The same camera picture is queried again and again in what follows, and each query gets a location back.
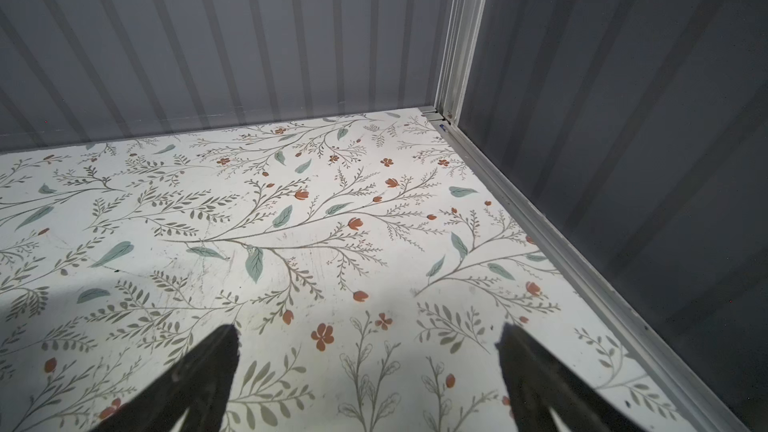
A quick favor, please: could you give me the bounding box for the aluminium frame corner post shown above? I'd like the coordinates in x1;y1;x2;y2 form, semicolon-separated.
434;0;487;125

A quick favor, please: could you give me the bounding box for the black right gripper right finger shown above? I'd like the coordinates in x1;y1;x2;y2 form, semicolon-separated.
496;323;641;431

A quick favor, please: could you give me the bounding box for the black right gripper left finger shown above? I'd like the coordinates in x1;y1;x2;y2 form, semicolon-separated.
95;325;239;431

